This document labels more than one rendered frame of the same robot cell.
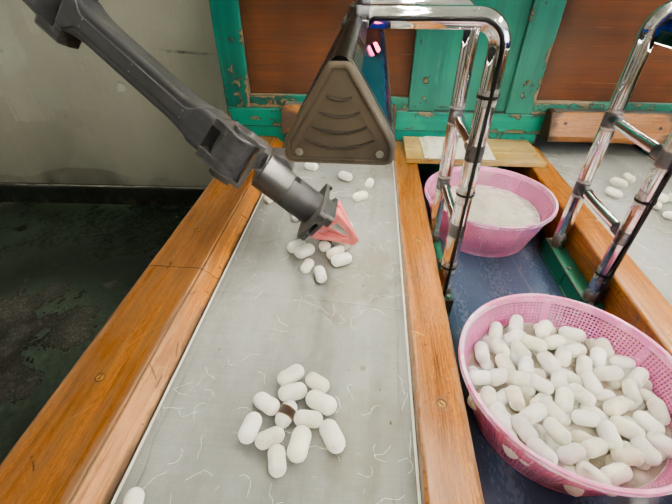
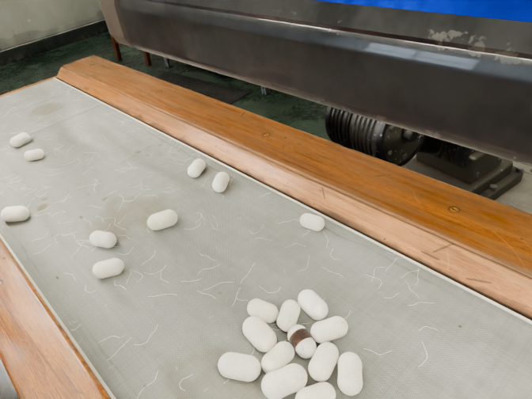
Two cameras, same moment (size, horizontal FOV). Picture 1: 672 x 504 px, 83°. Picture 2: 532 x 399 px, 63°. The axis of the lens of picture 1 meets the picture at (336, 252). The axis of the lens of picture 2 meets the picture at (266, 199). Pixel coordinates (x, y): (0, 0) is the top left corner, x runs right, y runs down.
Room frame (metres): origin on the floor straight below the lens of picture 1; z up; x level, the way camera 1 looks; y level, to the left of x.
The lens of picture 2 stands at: (0.40, -0.11, 1.08)
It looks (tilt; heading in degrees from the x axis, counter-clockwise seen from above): 36 degrees down; 137
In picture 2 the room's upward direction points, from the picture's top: 9 degrees counter-clockwise
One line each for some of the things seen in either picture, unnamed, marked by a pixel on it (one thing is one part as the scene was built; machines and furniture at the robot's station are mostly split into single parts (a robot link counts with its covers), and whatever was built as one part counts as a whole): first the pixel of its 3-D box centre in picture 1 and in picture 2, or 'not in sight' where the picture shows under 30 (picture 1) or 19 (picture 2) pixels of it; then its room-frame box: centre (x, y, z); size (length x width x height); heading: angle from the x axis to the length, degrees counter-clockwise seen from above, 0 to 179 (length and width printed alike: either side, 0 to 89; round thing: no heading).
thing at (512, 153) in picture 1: (469, 150); not in sight; (0.93, -0.34, 0.77); 0.33 x 0.15 x 0.01; 85
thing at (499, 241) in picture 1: (483, 211); not in sight; (0.71, -0.32, 0.72); 0.27 x 0.27 x 0.10
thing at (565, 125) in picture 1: (608, 126); not in sight; (0.96, -0.68, 0.83); 0.30 x 0.06 x 0.07; 85
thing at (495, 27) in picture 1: (404, 168); not in sight; (0.56, -0.11, 0.90); 0.20 x 0.19 x 0.45; 175
